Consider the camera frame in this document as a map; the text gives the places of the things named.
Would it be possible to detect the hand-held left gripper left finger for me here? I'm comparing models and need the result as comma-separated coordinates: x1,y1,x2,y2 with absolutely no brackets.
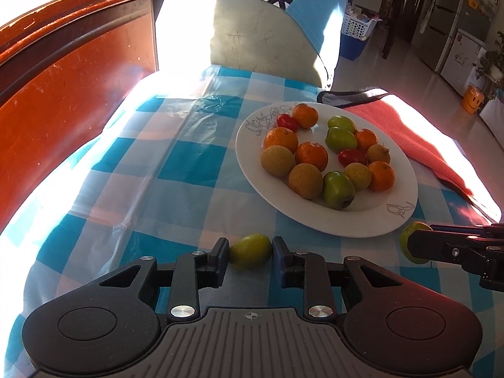
98,238,230,322

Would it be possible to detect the yellow smiley face bin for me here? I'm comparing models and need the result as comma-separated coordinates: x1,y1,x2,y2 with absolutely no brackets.
461,84,484,116

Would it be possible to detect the white mini fridge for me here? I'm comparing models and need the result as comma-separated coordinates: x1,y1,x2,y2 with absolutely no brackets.
439,27,489,95

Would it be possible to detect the grey refrigerator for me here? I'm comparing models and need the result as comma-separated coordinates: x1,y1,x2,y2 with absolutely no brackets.
411,0,469,73

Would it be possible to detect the potted plant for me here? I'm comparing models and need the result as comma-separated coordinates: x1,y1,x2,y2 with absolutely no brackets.
474,41,504,101

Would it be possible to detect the blue grey printed cushion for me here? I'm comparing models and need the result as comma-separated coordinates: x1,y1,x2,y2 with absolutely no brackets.
84,0,361,89

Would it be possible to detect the orange towel black trim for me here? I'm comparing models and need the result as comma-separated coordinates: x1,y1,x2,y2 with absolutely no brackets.
317,90,502,224

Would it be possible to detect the white planter box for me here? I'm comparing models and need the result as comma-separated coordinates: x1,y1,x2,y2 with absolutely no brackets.
478,98,504,142

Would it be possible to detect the red-brown wooden headboard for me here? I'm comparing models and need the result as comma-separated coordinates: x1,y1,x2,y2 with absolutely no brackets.
0,0,168,237

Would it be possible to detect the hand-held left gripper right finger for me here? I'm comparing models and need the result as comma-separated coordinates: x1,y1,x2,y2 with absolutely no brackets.
272,236,406,321

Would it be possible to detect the white plastic basket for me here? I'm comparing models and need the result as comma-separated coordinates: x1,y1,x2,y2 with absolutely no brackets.
341,6,379,40

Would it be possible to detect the blue white checked tablecloth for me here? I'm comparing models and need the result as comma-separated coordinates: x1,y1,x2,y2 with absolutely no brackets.
0,65,501,378

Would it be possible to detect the white printed plate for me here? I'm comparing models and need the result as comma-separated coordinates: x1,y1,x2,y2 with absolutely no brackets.
235,101,419,239

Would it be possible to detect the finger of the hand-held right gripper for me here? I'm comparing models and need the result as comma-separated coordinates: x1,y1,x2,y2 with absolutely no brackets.
430,224,504,239
407,230,504,289

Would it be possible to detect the dark wooden chair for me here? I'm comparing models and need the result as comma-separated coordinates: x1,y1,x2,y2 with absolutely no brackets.
380,0,418,60

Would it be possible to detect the blue storage bin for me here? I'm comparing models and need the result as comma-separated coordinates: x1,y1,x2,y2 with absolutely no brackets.
339,31,369,60

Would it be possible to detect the brown longan with stem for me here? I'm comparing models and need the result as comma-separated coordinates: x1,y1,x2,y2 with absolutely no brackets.
366,144,392,165

